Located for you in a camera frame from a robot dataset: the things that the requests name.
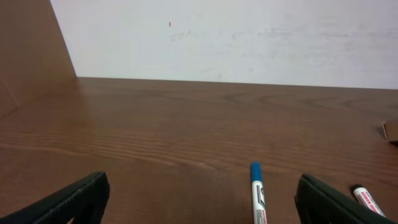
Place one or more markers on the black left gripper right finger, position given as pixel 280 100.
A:
pixel 319 203

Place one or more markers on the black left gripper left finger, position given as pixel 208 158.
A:
pixel 83 201

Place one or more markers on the black whiteboard marker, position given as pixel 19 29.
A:
pixel 363 196

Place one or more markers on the blue whiteboard marker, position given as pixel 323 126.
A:
pixel 258 198

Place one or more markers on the open cardboard box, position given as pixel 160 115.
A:
pixel 391 130

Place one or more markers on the brown cardboard side panel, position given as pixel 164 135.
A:
pixel 34 56

